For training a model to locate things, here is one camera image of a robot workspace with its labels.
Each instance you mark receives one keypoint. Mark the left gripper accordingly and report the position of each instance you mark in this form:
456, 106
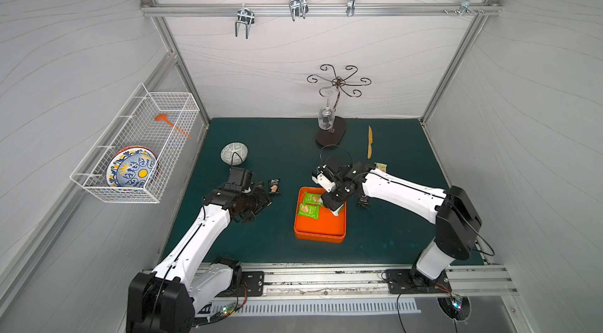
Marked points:
257, 196

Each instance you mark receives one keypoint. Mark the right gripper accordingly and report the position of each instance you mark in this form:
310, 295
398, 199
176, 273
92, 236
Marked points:
339, 189

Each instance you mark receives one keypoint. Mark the green cookie packet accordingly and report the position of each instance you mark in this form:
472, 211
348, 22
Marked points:
337, 212
309, 211
312, 199

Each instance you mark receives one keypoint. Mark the orange storage box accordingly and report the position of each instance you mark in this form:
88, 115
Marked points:
327, 228

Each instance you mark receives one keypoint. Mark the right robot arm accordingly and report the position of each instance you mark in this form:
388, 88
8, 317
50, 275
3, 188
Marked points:
457, 223

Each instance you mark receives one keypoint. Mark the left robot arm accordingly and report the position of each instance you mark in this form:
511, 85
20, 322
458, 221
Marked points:
169, 298

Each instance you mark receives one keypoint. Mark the black scrolled glass stand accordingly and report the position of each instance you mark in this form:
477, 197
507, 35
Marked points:
342, 85

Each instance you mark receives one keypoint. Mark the yellow wooden knife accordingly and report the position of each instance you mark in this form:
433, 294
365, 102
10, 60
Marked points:
370, 141

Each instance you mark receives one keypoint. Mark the clear wine glass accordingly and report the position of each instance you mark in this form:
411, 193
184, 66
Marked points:
326, 115

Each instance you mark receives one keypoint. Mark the orange spoon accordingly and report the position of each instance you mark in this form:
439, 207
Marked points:
165, 118

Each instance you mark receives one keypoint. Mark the blue yellow patterned plate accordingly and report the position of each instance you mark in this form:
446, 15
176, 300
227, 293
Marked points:
131, 168

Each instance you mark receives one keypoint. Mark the small metal clip hook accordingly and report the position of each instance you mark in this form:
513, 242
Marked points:
350, 8

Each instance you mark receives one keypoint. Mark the looped metal hook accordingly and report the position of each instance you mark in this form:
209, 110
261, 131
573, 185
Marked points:
298, 9

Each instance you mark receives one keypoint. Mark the double prong metal hook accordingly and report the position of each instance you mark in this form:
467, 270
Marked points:
245, 18

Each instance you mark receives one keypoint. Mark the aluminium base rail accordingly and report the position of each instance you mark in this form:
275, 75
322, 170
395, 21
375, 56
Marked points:
282, 281

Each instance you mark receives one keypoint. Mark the white wire basket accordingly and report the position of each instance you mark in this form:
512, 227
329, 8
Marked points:
135, 125

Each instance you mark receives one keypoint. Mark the aluminium top rail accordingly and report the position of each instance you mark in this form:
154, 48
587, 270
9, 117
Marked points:
315, 10

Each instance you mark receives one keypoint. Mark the right metal hook bracket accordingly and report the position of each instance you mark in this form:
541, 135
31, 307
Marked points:
464, 9

